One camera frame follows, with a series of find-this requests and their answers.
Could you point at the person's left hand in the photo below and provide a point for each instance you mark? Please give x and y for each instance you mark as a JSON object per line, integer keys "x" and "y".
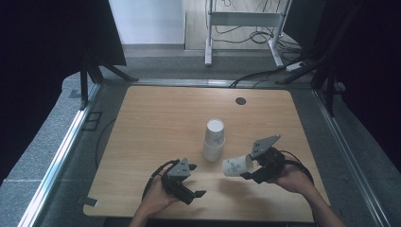
{"x": 157, "y": 197}

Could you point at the white power strip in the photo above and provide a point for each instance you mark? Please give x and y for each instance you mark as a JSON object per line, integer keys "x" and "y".
{"x": 295, "y": 66}

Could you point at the person's right hand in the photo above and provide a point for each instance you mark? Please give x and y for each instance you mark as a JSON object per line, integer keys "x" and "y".
{"x": 293, "y": 179}

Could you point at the white paper cup with print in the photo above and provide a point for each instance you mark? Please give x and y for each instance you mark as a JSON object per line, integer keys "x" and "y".
{"x": 215, "y": 130}
{"x": 235, "y": 166}

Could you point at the white metal desk frame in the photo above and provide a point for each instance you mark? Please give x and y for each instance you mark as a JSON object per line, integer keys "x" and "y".
{"x": 242, "y": 19}

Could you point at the black curtain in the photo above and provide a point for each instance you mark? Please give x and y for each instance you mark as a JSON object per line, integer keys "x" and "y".
{"x": 47, "y": 63}
{"x": 362, "y": 63}

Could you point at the aluminium floor rail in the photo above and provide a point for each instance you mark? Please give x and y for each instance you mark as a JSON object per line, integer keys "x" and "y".
{"x": 350, "y": 151}
{"x": 60, "y": 157}

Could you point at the black metal stand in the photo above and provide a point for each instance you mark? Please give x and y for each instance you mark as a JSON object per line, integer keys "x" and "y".
{"x": 329, "y": 91}

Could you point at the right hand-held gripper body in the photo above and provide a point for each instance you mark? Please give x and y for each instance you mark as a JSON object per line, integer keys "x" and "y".
{"x": 268, "y": 157}

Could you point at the black tripod stand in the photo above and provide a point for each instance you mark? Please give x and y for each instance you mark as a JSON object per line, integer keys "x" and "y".
{"x": 91, "y": 71}

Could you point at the dark round table grommet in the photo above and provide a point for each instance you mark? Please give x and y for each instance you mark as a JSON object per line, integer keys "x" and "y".
{"x": 240, "y": 101}

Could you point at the black tape rectangle outline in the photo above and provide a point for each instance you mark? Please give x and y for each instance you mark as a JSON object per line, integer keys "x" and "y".
{"x": 85, "y": 121}

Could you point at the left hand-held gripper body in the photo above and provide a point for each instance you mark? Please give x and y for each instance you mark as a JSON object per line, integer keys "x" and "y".
{"x": 176, "y": 179}

